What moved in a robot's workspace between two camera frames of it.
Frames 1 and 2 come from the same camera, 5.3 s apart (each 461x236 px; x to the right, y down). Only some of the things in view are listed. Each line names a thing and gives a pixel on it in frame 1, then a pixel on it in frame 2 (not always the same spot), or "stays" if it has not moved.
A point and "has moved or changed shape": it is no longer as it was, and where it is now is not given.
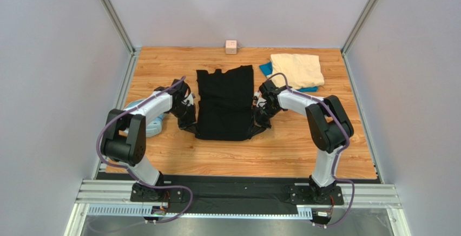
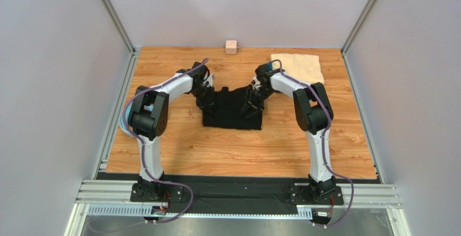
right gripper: [262, 116] → [251, 100]
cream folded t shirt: [301, 70] stays
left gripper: [192, 119] → [208, 104]
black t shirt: [224, 111] has moved or changed shape
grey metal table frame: [232, 194] stays
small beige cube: [231, 47] stays
